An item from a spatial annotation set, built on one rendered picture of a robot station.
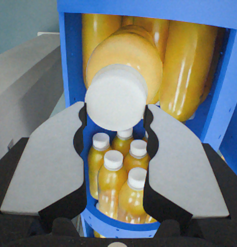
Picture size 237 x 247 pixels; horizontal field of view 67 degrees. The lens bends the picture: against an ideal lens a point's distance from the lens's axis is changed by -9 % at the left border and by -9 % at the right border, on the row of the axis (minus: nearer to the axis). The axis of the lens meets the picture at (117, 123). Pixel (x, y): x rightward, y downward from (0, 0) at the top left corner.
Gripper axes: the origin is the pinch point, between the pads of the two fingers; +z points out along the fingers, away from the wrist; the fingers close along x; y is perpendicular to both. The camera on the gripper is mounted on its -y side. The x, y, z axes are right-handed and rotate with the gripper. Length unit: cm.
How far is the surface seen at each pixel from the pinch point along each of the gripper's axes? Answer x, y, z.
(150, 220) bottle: 10.5, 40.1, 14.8
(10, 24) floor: -76, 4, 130
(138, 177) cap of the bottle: 5.0, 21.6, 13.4
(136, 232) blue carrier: 5.0, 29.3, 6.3
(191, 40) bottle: 9.7, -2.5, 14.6
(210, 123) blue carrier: 11.2, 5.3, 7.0
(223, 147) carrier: 45, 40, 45
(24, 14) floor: -63, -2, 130
